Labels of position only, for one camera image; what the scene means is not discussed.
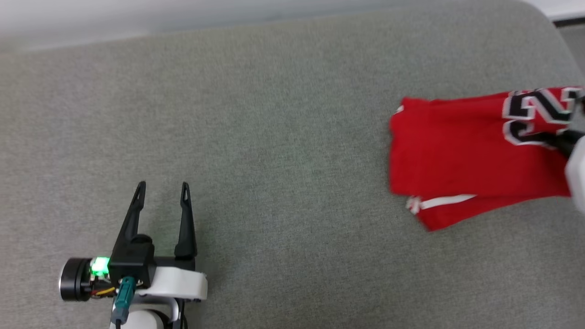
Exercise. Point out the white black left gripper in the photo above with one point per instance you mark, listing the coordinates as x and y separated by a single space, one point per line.
178 281

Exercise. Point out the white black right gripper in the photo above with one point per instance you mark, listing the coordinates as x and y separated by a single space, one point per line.
578 178

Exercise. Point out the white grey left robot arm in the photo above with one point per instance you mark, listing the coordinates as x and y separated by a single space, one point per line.
141 320

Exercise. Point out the red white basketball jersey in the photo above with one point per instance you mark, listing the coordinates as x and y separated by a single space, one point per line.
448 151

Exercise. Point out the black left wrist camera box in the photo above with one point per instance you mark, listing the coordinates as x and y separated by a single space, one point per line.
132 260

